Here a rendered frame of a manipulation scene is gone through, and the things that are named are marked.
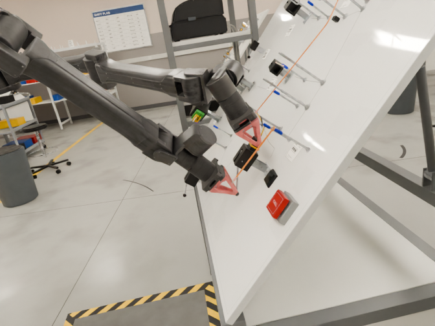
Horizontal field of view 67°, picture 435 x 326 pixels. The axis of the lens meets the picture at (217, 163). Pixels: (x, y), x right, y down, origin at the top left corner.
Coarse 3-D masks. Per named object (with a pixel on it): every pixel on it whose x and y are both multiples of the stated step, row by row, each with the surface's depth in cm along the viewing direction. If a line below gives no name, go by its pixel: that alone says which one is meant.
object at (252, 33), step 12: (228, 0) 213; (252, 0) 164; (252, 12) 166; (252, 24) 168; (168, 36) 164; (216, 36) 171; (228, 36) 171; (240, 36) 169; (252, 36) 170; (168, 48) 166; (180, 48) 167; (192, 48) 168; (168, 60) 168; (240, 60) 227; (180, 108) 177; (204, 120) 182; (204, 240) 208
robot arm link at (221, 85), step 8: (216, 72) 79; (224, 72) 78; (216, 80) 76; (224, 80) 76; (232, 80) 81; (208, 88) 78; (216, 88) 77; (224, 88) 77; (232, 88) 78; (216, 96) 78; (224, 96) 77
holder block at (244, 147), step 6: (246, 144) 88; (240, 150) 88; (246, 150) 85; (234, 156) 89; (240, 156) 85; (246, 156) 85; (234, 162) 87; (240, 162) 86; (252, 162) 86; (240, 168) 87; (246, 168) 87
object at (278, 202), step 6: (276, 192) 72; (282, 192) 71; (276, 198) 71; (282, 198) 68; (270, 204) 72; (276, 204) 69; (282, 204) 68; (270, 210) 71; (276, 210) 68; (282, 210) 68; (276, 216) 69
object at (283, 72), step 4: (276, 60) 104; (272, 64) 106; (276, 64) 102; (272, 68) 102; (276, 68) 104; (280, 68) 103; (272, 72) 103; (276, 72) 104; (280, 72) 106; (284, 72) 106; (292, 72) 105; (288, 76) 106; (284, 80) 108
